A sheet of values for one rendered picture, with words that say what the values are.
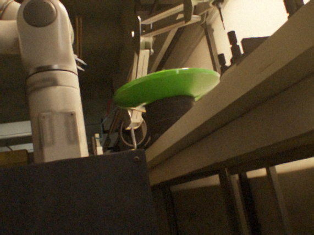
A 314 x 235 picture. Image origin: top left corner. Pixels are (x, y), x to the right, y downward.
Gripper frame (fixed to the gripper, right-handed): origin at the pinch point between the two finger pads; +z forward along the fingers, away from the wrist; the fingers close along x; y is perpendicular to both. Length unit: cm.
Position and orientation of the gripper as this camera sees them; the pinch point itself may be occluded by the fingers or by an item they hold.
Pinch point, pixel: (84, 67)
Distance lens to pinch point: 91.9
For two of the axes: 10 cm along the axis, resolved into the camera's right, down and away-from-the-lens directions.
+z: 8.5, 4.8, 2.0
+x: -3.6, 2.7, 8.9
